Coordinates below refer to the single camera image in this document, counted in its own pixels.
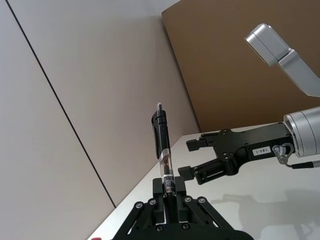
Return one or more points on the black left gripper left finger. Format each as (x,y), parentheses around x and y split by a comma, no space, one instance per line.
(159,190)

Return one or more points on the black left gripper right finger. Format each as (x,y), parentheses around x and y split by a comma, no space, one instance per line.
(180,188)

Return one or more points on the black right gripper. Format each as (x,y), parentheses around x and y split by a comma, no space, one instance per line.
(260,140)

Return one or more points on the black and clear pen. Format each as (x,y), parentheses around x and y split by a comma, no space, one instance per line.
(162,135)

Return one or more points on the small red object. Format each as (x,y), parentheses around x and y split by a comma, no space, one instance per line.
(96,238)

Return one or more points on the brown cardboard panel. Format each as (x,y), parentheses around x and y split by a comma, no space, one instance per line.
(212,62)

